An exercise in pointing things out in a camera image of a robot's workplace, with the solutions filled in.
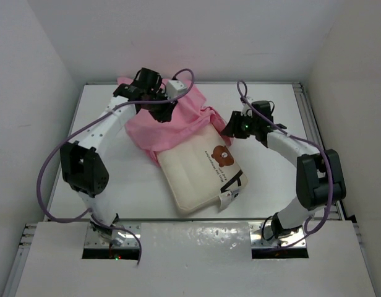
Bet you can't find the metal base plate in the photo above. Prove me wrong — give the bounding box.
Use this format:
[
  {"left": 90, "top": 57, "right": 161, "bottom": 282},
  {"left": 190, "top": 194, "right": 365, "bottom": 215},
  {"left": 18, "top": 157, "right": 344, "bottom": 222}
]
[
  {"left": 84, "top": 224, "right": 141, "bottom": 249},
  {"left": 249, "top": 221, "right": 307, "bottom": 250}
]

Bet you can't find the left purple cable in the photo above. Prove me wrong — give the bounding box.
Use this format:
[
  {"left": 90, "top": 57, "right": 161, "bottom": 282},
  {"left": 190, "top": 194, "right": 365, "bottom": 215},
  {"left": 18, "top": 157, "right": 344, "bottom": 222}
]
[{"left": 36, "top": 68, "right": 196, "bottom": 267}]

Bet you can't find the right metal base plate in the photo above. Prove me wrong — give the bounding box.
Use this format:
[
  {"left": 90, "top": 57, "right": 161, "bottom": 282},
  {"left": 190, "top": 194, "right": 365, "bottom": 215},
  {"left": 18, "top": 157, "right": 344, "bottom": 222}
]
[{"left": 249, "top": 221, "right": 307, "bottom": 250}]

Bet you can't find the aluminium table frame rail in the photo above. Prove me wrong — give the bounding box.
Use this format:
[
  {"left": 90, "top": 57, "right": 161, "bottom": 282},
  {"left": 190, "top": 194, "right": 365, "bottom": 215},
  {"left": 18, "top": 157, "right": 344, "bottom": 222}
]
[{"left": 293, "top": 82, "right": 357, "bottom": 224}]

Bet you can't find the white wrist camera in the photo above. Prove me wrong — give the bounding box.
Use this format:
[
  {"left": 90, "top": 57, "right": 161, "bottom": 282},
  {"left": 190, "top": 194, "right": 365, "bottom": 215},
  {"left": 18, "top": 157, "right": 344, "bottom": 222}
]
[
  {"left": 241, "top": 101, "right": 253, "bottom": 117},
  {"left": 166, "top": 80, "right": 187, "bottom": 99}
]

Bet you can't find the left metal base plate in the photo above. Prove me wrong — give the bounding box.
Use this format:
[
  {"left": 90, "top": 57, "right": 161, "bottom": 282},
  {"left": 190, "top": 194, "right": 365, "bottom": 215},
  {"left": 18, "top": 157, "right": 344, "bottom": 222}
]
[{"left": 84, "top": 224, "right": 141, "bottom": 249}]

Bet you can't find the pink pillowcase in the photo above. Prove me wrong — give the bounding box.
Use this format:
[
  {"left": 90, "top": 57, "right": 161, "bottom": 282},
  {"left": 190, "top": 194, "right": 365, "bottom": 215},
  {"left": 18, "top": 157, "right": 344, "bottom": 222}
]
[{"left": 124, "top": 86, "right": 226, "bottom": 164}]

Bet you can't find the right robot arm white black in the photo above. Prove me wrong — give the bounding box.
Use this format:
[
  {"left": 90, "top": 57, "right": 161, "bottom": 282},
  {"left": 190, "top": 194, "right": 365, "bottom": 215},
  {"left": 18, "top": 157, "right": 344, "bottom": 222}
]
[{"left": 221, "top": 100, "right": 346, "bottom": 241}]

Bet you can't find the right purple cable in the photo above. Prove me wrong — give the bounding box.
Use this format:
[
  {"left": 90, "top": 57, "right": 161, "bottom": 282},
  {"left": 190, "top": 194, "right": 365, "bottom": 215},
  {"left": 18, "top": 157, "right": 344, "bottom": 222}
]
[{"left": 236, "top": 80, "right": 336, "bottom": 236}]

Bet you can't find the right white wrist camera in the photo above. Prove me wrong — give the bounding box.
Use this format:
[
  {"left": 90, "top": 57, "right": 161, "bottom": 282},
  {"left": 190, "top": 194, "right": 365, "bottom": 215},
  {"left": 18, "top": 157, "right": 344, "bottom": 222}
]
[{"left": 241, "top": 101, "right": 253, "bottom": 117}]

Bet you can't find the cream pillow with bear print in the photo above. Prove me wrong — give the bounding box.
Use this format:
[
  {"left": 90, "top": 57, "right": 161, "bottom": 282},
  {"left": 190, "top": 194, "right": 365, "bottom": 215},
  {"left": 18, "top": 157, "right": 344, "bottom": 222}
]
[{"left": 157, "top": 124, "right": 248, "bottom": 214}]

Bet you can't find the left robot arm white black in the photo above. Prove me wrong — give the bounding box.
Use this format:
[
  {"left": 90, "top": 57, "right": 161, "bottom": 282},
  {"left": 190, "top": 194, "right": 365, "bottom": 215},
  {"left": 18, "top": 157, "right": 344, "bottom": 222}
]
[{"left": 60, "top": 68, "right": 188, "bottom": 227}]

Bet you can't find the purple cable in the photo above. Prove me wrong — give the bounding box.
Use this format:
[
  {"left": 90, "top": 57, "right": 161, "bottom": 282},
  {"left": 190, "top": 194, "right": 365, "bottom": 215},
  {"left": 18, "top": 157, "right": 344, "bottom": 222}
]
[
  {"left": 36, "top": 68, "right": 196, "bottom": 267},
  {"left": 236, "top": 80, "right": 336, "bottom": 236}
]

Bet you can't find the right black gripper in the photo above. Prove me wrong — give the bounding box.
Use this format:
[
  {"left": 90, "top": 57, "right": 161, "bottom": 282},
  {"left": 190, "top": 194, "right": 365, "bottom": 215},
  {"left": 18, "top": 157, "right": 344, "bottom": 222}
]
[{"left": 220, "top": 111, "right": 259, "bottom": 140}]

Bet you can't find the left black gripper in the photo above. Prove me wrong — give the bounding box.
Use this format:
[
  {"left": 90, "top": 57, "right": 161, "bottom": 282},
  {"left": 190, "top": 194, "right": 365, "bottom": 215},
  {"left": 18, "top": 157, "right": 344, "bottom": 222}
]
[{"left": 143, "top": 89, "right": 178, "bottom": 124}]

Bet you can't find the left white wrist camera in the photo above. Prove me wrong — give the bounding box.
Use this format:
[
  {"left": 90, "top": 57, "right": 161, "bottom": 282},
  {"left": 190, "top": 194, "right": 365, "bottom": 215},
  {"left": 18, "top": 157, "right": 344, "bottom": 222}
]
[{"left": 166, "top": 80, "right": 187, "bottom": 99}]

